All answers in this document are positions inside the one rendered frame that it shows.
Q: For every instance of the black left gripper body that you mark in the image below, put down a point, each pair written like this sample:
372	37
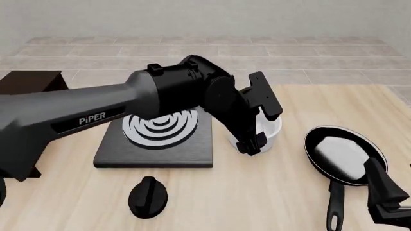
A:
244	130

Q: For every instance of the flat black stove plate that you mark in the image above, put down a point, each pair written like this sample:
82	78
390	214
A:
180	149

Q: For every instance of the dark brown wooden cabinet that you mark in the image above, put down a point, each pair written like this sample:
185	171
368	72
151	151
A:
29	79

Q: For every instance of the black frying pan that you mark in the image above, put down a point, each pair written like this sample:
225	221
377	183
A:
337	154

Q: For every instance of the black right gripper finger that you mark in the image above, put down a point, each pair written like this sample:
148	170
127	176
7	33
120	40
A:
377	183
395	191

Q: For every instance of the round black stove knob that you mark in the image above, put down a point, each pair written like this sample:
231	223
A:
147	197

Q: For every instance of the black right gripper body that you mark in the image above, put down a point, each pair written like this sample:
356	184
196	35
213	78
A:
390	213

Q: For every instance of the white bowl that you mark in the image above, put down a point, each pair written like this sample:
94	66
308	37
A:
273	132

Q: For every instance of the grey and black left robot arm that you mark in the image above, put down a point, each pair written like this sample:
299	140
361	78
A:
80	103

